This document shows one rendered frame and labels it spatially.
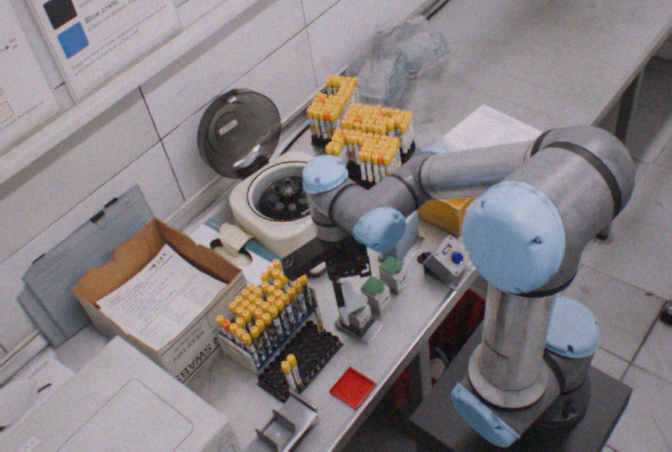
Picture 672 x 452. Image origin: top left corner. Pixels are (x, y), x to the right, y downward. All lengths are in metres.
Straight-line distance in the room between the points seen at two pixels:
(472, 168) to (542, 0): 1.47
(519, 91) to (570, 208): 1.30
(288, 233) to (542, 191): 0.88
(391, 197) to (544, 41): 1.22
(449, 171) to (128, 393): 0.61
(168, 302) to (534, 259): 1.00
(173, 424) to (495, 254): 0.59
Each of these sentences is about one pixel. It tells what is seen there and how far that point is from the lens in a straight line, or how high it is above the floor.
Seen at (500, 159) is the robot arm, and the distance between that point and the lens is 1.03.
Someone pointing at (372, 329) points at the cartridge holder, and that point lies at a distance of 1.55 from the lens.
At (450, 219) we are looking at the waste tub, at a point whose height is 0.93.
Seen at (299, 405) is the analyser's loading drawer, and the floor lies 0.91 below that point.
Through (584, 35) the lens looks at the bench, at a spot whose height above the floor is 0.88.
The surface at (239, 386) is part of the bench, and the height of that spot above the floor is 0.88.
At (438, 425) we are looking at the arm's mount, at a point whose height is 0.95.
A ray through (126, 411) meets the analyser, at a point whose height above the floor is 1.17.
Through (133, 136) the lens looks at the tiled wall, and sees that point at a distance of 1.66.
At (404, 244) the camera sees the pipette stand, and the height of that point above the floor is 0.92.
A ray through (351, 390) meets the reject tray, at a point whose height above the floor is 0.88.
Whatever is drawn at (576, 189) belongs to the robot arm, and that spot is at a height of 1.58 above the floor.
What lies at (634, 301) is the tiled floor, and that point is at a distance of 2.75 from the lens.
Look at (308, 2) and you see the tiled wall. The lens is 1.95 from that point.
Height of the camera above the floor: 2.17
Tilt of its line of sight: 45 degrees down
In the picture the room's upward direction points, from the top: 11 degrees counter-clockwise
